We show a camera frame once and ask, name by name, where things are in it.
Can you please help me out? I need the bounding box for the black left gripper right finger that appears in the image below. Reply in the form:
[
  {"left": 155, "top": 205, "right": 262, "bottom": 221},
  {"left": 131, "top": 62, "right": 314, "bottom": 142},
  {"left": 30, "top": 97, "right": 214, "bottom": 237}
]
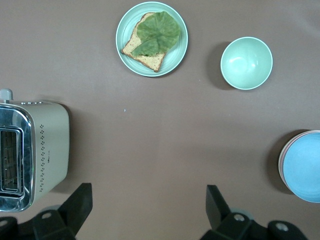
[{"left": 206, "top": 184, "right": 309, "bottom": 240}]

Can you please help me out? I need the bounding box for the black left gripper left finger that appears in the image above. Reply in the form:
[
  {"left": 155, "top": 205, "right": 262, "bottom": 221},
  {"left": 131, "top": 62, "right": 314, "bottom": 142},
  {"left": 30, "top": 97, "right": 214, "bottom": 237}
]
[{"left": 0, "top": 183, "right": 93, "bottom": 240}]

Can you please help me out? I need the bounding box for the pink plate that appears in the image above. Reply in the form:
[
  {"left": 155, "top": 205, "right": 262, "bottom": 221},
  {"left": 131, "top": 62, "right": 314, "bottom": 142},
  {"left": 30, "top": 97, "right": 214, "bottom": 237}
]
[{"left": 279, "top": 129, "right": 320, "bottom": 195}]

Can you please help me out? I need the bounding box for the blue plate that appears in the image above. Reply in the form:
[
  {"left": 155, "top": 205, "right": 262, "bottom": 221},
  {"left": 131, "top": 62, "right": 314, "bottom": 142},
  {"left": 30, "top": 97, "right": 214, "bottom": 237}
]
[{"left": 284, "top": 132, "right": 320, "bottom": 203}]

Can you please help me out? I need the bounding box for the beige chrome toaster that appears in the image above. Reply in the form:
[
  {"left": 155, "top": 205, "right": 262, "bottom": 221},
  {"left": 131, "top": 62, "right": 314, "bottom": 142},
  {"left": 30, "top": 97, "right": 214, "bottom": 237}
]
[{"left": 0, "top": 88, "right": 70, "bottom": 213}]

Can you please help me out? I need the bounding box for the beige plate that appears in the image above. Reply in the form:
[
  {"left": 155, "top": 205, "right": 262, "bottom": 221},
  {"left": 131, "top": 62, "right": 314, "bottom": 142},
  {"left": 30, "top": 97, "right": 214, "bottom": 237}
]
[{"left": 277, "top": 132, "right": 301, "bottom": 193}]

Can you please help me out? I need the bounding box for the green bowl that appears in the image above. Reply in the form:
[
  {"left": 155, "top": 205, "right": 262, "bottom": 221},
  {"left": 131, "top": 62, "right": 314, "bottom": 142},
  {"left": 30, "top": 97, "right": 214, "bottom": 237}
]
[{"left": 220, "top": 36, "right": 274, "bottom": 91}]

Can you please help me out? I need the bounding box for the green plate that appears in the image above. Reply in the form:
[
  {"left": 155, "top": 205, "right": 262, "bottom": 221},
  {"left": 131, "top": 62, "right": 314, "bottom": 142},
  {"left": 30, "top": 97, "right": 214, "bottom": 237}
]
[{"left": 115, "top": 1, "right": 189, "bottom": 77}]

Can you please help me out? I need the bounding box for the toast with lettuce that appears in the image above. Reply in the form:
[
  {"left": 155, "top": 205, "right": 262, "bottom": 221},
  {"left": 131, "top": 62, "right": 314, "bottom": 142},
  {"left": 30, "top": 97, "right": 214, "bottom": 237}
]
[{"left": 120, "top": 11, "right": 168, "bottom": 73}]

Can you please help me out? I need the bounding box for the green lettuce leaf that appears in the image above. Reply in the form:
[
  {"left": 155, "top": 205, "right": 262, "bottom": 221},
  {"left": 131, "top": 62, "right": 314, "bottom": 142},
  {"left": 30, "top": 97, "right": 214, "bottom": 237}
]
[{"left": 131, "top": 10, "right": 181, "bottom": 58}]

